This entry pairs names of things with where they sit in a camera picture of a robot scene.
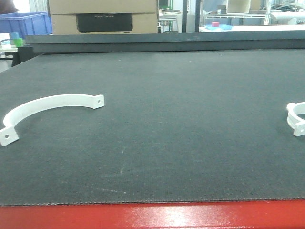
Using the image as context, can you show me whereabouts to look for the white PVC pipe clamp ring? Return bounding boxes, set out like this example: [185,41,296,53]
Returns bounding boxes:
[286,102,305,137]

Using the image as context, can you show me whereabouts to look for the white half-round pipe clamp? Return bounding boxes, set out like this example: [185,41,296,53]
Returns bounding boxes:
[0,94,105,146]

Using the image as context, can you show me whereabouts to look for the dark grey table mat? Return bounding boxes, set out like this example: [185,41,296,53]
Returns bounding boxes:
[0,49,305,206]

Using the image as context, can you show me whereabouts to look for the red small cup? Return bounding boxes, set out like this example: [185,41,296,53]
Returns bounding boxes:
[211,21,219,27]

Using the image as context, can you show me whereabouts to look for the light blue tray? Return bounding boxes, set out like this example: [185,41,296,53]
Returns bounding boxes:
[204,24,233,31]

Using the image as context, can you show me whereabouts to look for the lower cardboard box black print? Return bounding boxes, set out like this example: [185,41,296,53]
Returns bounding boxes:
[51,13,158,35]

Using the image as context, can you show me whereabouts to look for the upper cardboard box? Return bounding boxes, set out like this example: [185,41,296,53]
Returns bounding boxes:
[49,0,157,14]

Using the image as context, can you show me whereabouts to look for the green cup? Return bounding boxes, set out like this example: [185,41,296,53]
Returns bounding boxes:
[13,38,23,47]

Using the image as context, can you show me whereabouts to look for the blue plastic crate background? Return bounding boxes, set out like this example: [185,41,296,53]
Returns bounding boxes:
[0,12,53,38]

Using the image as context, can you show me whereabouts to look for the dark grey raised board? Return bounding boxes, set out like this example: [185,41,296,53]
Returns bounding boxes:
[26,31,305,54]

